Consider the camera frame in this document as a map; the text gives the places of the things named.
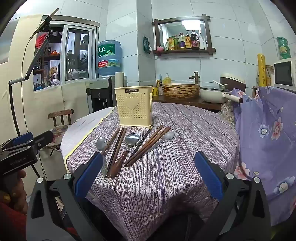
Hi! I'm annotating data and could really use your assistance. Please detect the white pot with glass lid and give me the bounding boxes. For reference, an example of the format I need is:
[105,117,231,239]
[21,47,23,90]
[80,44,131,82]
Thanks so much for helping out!
[199,86,243,103]

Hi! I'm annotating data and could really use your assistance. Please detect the pale grey table cover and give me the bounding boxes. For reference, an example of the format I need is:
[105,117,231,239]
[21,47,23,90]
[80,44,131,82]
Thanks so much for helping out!
[60,107,116,163]

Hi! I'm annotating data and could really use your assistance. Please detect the cream plastic utensil holder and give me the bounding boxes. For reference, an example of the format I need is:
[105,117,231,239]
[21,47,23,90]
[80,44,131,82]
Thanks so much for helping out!
[114,86,154,127]

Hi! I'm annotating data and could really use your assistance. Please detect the paper cup stack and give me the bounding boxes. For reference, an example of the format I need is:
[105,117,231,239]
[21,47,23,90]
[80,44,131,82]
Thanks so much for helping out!
[115,72,125,88]

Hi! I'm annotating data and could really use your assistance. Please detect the stack of green noodle cups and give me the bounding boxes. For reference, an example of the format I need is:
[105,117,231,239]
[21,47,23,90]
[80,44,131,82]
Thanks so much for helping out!
[276,37,289,60]

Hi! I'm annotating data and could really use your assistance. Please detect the dark wooden framed shelf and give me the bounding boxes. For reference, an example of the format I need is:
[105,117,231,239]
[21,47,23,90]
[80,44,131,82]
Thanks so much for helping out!
[151,14,216,57]

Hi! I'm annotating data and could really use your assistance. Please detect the beige board panel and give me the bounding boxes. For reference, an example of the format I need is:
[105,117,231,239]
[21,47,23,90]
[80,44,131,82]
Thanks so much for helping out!
[0,14,93,144]

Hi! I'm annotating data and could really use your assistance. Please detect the wooden counter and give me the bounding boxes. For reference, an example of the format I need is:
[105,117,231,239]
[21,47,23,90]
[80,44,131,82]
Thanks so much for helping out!
[151,94,222,112]

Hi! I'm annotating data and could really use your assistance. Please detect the green wall packet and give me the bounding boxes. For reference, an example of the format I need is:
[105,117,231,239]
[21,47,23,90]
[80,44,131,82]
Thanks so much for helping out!
[143,36,152,54]

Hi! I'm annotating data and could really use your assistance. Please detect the purple floral blanket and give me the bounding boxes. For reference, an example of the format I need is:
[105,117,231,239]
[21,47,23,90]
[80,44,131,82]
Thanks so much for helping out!
[218,86,296,226]

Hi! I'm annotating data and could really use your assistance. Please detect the long-handled steel spoon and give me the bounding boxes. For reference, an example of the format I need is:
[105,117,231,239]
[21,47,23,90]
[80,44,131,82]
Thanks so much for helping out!
[136,131,175,160]

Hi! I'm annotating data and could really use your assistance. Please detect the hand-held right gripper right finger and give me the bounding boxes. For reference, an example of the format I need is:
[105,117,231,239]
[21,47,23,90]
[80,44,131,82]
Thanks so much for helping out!
[194,151,272,241]

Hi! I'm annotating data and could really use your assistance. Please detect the wooden chair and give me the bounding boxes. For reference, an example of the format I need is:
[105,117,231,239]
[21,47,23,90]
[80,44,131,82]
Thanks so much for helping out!
[48,109,74,156]

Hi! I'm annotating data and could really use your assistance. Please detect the round printed chair cushion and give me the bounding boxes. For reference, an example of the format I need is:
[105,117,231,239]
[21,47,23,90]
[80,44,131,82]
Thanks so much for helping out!
[50,125,70,149]

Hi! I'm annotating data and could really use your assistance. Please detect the yellow wrap roll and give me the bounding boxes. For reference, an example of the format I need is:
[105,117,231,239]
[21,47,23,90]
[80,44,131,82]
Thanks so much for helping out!
[257,54,267,87]

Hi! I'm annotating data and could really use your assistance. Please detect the white rice cooker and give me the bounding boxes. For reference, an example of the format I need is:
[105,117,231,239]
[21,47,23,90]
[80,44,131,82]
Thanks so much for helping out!
[219,73,246,92]

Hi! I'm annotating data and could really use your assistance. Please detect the grey water dispenser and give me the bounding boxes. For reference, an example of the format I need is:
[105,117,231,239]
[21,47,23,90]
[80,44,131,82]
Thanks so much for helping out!
[85,76,116,113]

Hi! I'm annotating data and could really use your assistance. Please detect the dark soy sauce bottle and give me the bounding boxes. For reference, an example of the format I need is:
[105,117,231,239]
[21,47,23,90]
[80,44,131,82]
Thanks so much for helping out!
[190,30,200,49]

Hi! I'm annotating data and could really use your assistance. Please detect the white microwave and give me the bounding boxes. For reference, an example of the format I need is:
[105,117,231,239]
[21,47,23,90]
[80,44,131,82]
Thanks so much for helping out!
[274,58,296,88]

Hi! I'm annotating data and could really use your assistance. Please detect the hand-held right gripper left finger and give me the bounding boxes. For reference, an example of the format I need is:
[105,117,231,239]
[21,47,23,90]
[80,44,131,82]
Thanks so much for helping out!
[26,152,104,241]

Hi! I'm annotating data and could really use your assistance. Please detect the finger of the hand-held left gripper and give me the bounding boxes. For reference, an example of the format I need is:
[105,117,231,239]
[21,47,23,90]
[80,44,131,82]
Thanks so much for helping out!
[3,132,34,150]
[22,130,54,151]

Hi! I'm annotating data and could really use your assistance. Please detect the white plastic bottle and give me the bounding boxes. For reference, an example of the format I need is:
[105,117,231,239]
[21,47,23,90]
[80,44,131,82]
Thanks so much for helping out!
[199,34,208,50]

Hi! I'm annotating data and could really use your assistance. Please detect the person's left hand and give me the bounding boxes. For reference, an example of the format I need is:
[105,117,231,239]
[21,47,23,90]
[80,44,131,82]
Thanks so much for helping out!
[0,170,28,215]

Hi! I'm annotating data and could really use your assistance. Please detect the black floor stand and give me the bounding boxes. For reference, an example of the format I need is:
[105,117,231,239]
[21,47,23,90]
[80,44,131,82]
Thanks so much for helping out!
[9,8,59,137]

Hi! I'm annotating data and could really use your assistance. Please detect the wooden display shelf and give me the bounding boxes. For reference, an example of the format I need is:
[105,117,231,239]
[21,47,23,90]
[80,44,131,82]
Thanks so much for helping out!
[34,30,63,91]

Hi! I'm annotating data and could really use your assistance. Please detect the person's left forearm red sleeve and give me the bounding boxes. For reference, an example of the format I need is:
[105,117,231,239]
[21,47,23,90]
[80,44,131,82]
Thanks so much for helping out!
[0,201,30,241]

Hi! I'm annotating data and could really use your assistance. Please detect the small steel spoon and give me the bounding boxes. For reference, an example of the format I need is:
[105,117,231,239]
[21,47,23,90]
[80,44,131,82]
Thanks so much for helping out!
[96,136,109,177]

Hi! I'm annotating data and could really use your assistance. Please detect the large steel spoon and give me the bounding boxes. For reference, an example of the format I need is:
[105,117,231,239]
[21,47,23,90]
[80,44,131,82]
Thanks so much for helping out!
[109,133,141,178]

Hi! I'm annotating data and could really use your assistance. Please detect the black chopstick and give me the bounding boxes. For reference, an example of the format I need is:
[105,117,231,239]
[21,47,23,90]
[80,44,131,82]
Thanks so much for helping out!
[107,128,125,172]
[129,128,152,159]

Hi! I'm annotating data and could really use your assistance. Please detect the wicker sink basin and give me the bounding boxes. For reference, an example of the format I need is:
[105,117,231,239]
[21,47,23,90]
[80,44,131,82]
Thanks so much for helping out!
[162,84,200,100]

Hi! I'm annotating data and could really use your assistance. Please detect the blue water jug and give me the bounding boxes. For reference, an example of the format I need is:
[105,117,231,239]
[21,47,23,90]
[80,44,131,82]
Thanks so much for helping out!
[97,40,122,77]

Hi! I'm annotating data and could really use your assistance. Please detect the sliding window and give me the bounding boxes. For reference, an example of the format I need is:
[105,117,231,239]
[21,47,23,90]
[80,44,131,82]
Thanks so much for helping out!
[33,15,100,92]

